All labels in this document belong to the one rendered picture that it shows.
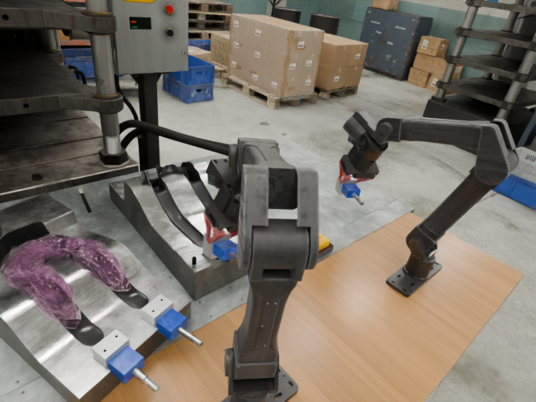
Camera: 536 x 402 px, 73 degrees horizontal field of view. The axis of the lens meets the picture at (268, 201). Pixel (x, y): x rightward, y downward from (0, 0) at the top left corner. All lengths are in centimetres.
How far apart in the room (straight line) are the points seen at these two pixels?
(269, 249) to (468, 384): 172
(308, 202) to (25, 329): 57
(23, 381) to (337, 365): 59
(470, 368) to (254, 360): 162
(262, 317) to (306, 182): 20
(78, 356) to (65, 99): 89
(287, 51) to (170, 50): 318
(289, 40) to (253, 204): 426
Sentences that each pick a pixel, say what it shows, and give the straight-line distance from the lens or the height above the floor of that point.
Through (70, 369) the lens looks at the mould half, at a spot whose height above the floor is 86.
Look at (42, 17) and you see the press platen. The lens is 136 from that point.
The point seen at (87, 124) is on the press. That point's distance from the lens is 185.
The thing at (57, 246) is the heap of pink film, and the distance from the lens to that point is 93.
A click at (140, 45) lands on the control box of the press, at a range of 153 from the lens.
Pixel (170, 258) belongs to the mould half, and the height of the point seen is 85.
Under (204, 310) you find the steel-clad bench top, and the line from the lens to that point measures 87.
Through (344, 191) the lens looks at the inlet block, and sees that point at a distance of 113.
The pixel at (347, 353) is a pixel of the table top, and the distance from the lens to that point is 86.
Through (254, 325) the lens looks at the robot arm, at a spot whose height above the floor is 105.
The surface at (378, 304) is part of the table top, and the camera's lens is 98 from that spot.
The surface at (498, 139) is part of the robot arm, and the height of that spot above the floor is 123.
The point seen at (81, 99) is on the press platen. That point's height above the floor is 103.
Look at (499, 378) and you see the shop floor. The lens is 217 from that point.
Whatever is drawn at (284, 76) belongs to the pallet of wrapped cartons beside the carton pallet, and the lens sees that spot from 471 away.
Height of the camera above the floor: 146
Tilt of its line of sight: 32 degrees down
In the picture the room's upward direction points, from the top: 8 degrees clockwise
